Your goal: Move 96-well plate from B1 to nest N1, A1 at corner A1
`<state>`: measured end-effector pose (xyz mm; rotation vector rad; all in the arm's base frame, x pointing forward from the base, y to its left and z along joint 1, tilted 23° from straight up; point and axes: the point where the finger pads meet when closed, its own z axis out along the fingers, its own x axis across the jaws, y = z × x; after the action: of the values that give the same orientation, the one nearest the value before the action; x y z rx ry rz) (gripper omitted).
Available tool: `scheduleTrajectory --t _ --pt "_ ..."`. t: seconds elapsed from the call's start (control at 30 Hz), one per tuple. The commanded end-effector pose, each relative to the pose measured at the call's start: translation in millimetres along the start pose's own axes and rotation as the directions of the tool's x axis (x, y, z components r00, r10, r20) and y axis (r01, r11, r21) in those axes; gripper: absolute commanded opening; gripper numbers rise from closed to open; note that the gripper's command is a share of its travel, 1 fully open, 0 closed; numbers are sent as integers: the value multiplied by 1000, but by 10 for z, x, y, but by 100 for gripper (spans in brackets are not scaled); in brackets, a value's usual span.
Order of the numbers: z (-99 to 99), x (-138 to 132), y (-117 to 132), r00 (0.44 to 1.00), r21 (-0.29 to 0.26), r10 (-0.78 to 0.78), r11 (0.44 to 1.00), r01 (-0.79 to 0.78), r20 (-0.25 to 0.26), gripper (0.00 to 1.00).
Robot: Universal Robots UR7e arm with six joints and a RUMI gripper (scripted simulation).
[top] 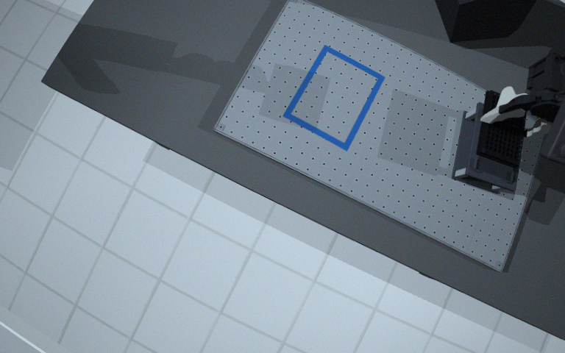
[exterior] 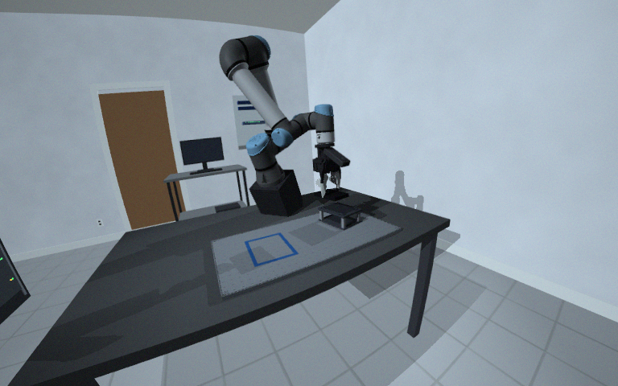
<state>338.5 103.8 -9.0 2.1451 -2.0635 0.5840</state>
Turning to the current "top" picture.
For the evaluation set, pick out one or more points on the blue tape rectangle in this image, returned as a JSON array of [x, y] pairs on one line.
[[363, 112]]

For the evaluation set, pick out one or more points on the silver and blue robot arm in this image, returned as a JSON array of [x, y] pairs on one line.
[[554, 144]]

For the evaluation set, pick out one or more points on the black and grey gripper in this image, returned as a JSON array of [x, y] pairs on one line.
[[546, 82]]

